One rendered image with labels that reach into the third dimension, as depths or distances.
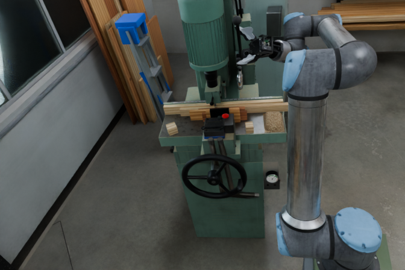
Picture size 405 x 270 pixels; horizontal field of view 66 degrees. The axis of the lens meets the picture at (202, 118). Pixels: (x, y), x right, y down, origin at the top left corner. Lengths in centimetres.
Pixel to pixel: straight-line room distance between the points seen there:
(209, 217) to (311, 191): 102
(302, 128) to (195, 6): 60
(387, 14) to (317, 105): 249
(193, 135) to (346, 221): 73
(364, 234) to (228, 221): 99
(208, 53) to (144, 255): 142
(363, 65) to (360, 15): 240
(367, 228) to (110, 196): 189
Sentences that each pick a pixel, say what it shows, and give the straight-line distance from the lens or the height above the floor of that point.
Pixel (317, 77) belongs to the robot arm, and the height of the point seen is 140.
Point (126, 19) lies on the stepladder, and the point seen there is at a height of 116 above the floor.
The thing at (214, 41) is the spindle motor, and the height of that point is 133.
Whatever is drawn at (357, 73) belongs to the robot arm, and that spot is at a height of 140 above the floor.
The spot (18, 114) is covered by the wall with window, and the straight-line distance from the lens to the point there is 230.
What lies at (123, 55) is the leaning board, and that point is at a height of 73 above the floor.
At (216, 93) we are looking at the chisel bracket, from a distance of 145.
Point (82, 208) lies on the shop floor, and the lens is 264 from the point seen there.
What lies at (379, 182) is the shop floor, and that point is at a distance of 255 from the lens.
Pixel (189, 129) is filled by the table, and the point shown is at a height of 90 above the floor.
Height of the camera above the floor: 189
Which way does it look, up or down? 39 degrees down
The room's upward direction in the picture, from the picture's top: 10 degrees counter-clockwise
